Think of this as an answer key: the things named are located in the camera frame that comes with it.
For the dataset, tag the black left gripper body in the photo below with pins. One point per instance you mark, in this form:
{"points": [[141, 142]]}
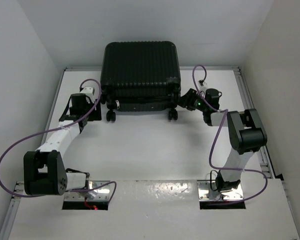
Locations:
{"points": [[95, 115]]}

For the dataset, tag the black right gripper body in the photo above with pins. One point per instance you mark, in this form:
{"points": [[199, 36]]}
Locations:
{"points": [[200, 104]]}

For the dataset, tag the black suitcase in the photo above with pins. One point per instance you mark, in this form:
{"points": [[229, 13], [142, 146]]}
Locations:
{"points": [[140, 76]]}

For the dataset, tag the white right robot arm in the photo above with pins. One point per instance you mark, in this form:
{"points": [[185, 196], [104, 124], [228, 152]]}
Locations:
{"points": [[245, 131]]}

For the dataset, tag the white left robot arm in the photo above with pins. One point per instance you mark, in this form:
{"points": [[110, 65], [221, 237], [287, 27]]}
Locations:
{"points": [[44, 169]]}

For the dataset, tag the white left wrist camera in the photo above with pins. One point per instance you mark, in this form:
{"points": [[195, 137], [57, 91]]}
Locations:
{"points": [[88, 91]]}

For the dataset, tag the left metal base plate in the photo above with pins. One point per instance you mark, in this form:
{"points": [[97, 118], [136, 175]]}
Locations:
{"points": [[102, 194]]}

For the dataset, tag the metal base plate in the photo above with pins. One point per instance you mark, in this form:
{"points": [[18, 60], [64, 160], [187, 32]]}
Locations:
{"points": [[102, 194], [206, 193]]}

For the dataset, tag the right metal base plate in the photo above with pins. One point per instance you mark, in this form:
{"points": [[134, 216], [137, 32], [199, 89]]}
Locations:
{"points": [[206, 193]]}

